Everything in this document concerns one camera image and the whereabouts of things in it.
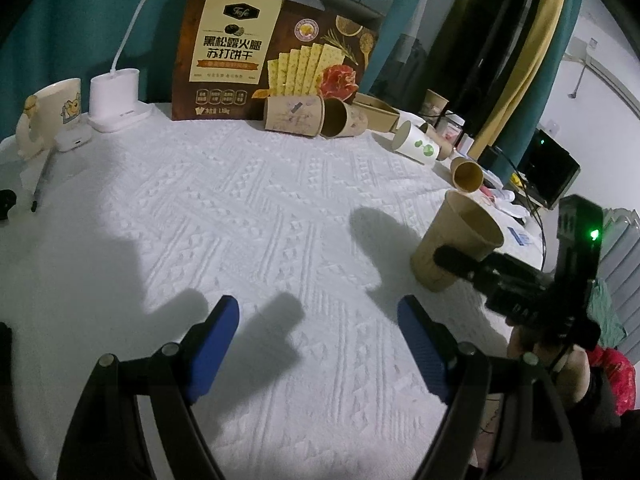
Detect plain kraft paper cup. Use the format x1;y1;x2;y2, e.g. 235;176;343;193
410;190;504;292

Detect kraft cup open mouth front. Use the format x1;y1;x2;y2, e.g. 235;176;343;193
450;157;484;193

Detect kraft cup lying behind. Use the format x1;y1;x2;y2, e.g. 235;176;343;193
420;122;454;160

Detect kraft cup lying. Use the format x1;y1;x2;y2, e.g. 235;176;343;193
420;122;454;160
264;96;324;138
320;99;368;139

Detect white cup green dots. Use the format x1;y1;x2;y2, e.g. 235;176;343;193
392;122;440;167

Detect upright kraft cup back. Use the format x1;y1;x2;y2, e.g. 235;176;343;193
419;89;448;125

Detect kraft cup lying leftmost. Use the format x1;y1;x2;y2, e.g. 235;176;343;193
264;96;324;138

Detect person right hand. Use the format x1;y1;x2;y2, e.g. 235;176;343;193
506;325;590;403

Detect blue white leaflet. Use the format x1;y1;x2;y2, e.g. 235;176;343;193
508;226;534;247

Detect black monitor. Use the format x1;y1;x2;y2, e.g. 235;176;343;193
518;128;580;209

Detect white textured tablecloth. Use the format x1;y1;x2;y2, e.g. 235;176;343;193
0;103;544;480

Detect yellow teal curtain right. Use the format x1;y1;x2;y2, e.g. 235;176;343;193
470;0;582;182

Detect clear jar white lid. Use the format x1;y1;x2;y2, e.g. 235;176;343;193
442;113;465;146

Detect black pen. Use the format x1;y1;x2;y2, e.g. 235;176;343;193
30;148;56;214

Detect kraft paper tray box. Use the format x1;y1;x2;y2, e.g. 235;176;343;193
352;92;399;132

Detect white desk lamp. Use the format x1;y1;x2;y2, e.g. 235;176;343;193
88;0;153;133

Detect cream cartoon mug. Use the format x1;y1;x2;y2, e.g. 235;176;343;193
15;78;81;160

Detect brown cracker box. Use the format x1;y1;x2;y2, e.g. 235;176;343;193
171;0;382;120

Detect teal curtain left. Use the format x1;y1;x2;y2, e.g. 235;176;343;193
1;0;420;136

